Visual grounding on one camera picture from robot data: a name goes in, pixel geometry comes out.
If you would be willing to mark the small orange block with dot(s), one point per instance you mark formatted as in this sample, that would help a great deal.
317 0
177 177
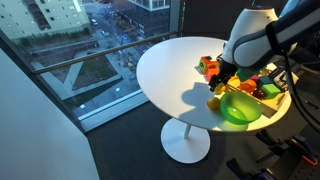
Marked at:
211 72

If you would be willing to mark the wooden tray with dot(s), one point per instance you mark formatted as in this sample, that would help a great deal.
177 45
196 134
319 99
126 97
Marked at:
279 104

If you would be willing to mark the teal block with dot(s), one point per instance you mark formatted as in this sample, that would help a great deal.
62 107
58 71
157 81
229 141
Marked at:
264 80

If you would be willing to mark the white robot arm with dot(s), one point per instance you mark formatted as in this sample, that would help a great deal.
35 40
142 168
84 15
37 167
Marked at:
259 37

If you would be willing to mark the window handrail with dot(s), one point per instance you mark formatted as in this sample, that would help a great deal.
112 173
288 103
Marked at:
100 53

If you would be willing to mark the orange black clamp lower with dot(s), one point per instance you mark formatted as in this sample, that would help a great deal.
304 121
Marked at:
243 174

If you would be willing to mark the yellow toy lemon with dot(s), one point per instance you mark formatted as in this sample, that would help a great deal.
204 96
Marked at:
220 89

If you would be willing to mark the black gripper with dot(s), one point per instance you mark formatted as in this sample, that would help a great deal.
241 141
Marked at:
226 71

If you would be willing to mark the white round table base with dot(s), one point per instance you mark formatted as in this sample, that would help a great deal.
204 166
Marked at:
184 143

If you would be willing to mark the green plastic bowl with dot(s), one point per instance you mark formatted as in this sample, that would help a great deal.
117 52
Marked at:
239 108

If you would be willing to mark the toy banana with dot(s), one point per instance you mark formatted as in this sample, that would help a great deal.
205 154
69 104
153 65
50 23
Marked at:
234 81

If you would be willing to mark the orange black clamp upper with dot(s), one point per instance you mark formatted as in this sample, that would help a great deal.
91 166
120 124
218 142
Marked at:
304 149

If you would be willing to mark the green block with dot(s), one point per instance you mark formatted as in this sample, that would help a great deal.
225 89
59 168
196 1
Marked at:
271 90

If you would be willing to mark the yellow orange toy fruit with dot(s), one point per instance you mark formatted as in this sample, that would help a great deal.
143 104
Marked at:
213 103

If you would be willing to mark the toy orange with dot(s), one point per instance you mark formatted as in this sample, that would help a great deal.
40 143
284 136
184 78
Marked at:
249 85

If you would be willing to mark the orange black clamp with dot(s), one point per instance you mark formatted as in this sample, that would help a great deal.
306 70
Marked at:
243 174
304 149

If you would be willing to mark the dark plum toy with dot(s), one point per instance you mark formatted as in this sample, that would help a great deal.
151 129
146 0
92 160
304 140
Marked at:
259 93

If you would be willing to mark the orange green red cube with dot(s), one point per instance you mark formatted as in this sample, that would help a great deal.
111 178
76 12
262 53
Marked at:
205 63

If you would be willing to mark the magenta block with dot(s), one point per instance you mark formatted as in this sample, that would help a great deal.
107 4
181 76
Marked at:
255 78

